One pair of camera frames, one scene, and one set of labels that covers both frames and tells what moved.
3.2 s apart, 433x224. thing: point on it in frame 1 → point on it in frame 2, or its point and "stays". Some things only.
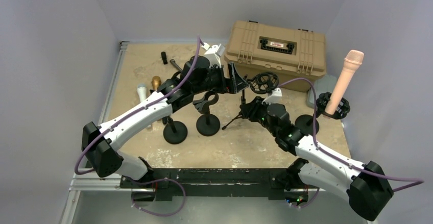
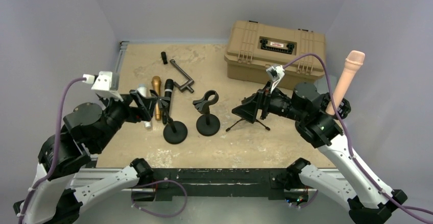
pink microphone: [353, 58] stays
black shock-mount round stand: [306, 122] stays
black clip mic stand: [174, 132] stays
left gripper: [224, 85] → [145, 107]
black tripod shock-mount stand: [260, 82] → [267, 128]
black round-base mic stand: [207, 124] stays
